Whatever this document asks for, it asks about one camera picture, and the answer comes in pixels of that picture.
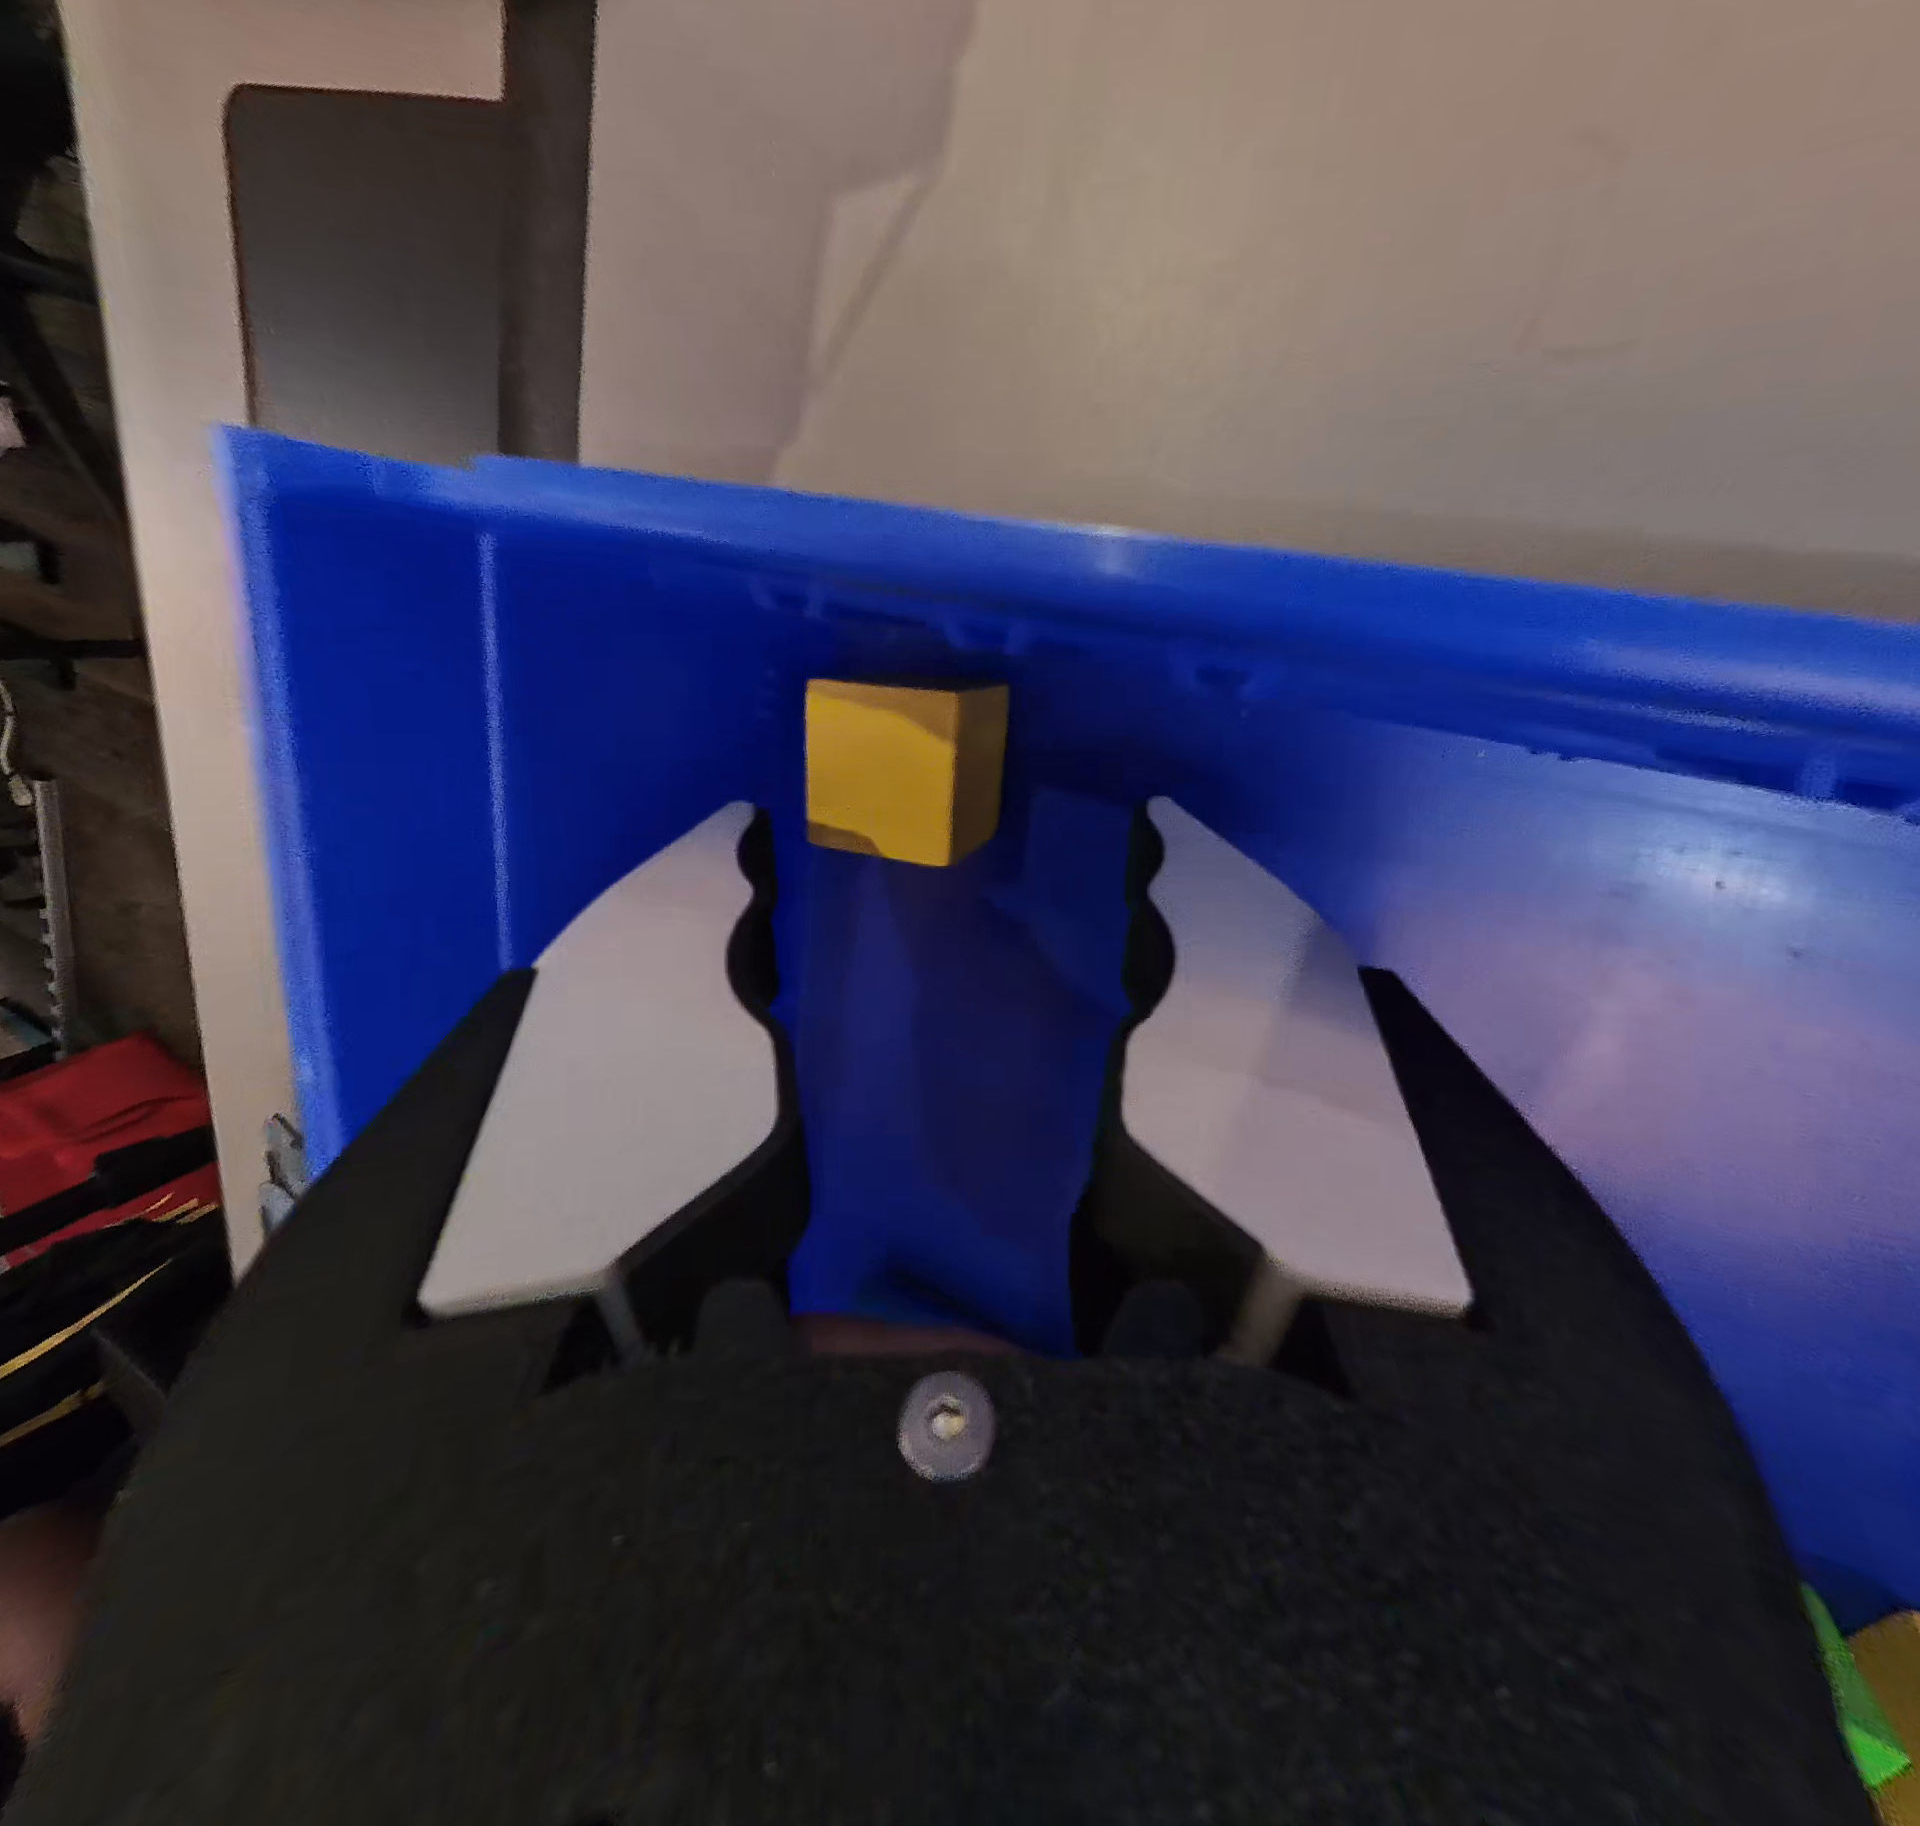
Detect green wooden cube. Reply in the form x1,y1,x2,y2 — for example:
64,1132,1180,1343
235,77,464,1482
1795,1586,1905,1797

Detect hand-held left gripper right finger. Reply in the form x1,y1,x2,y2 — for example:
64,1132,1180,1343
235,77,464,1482
1111,797,1478,1324

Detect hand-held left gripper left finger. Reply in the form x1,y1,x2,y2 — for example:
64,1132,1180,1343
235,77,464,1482
419,799,807,1324

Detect blue plastic bin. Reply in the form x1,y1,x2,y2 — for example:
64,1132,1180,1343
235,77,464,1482
216,425,1920,1633

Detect red bag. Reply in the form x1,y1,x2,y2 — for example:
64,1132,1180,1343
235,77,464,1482
0,1033,231,1468

